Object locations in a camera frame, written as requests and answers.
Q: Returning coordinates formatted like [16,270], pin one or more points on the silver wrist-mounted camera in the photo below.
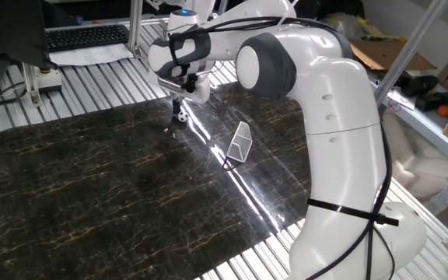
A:
[171,85]

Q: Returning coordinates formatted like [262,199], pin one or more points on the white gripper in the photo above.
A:
[202,93]

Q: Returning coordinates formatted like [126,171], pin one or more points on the white mesh toy goal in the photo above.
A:
[240,142]

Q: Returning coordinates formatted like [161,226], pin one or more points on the small orange ball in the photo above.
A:
[444,111]

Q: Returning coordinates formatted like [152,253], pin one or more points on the dark marble pattern mat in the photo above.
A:
[92,175]

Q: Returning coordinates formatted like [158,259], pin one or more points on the aluminium profile post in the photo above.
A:
[135,23]
[410,46]

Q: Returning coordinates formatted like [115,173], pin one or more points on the aluminium frame rail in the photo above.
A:
[92,22]

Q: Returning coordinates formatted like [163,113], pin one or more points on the short aluminium bracket post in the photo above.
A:
[33,83]

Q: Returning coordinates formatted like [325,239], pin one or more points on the black computer keyboard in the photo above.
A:
[88,37]

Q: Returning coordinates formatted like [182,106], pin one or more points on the black rectangular box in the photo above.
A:
[438,101]

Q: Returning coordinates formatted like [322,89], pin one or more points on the white plastic bags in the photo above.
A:
[426,171]

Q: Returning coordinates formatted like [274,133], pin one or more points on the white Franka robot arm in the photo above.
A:
[344,163]

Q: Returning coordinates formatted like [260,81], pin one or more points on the black bulky device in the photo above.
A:
[422,83]

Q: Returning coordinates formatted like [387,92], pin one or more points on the aluminium shelf frame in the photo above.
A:
[442,136]

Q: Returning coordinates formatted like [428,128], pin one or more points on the white box with black knob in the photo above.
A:
[51,81]

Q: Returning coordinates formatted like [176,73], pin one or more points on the black computer monitor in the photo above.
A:
[6,31]

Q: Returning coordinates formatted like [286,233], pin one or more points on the flat brown cardboard sheet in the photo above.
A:
[383,54]

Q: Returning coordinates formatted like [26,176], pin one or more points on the white paper sheet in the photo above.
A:
[92,55]

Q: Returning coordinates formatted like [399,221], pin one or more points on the paper with red print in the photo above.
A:
[401,99]

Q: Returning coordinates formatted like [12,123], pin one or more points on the small black white soccer ball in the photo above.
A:
[183,116]

